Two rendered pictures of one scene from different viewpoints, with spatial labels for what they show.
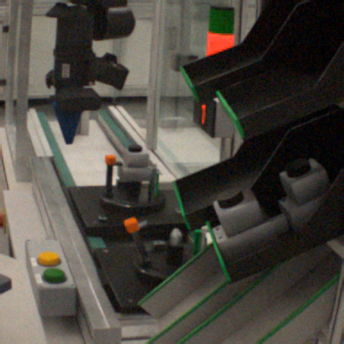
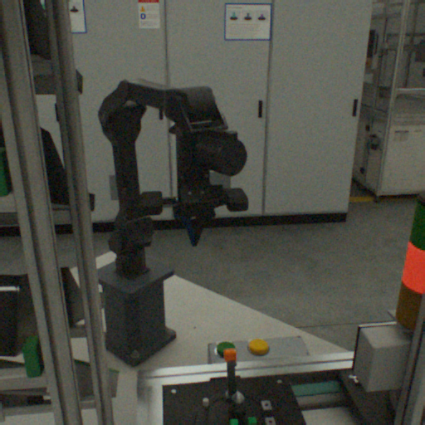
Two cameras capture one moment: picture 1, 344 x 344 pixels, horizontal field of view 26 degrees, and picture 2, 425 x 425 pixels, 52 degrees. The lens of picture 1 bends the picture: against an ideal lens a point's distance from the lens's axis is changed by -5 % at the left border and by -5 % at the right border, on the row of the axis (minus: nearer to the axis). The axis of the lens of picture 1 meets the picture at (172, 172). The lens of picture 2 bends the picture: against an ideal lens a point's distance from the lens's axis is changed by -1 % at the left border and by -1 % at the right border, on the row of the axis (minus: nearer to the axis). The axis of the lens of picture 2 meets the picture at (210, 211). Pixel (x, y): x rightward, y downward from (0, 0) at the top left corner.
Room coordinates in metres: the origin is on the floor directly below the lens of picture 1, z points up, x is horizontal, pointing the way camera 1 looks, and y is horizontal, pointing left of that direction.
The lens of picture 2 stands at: (1.28, -0.54, 1.57)
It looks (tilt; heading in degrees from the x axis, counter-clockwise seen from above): 22 degrees down; 100
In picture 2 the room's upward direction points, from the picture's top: straight up
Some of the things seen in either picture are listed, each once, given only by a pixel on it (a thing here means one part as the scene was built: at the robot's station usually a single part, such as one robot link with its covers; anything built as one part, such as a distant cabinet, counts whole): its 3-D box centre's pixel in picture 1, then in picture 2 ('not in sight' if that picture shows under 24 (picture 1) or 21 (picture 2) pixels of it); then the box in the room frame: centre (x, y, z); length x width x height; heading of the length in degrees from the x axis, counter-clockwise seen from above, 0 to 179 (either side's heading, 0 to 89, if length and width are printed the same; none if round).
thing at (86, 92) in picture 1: (72, 71); (193, 186); (1.14, 0.16, 1.33); 0.19 x 0.06 x 0.08; 16
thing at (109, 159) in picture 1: (113, 173); not in sight; (1.55, 0.12, 1.04); 0.04 x 0.02 x 0.08; 107
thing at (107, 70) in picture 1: (105, 68); (198, 194); (1.16, 0.11, 1.34); 0.07 x 0.07 x 0.06; 15
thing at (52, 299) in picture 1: (49, 275); (257, 359); (1.26, 0.21, 0.93); 0.21 x 0.07 x 0.06; 17
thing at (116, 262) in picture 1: (175, 249); (237, 412); (1.24, -0.01, 1.01); 0.24 x 0.24 x 0.13; 17
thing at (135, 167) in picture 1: (139, 162); not in sight; (1.57, 0.07, 1.06); 0.08 x 0.04 x 0.07; 107
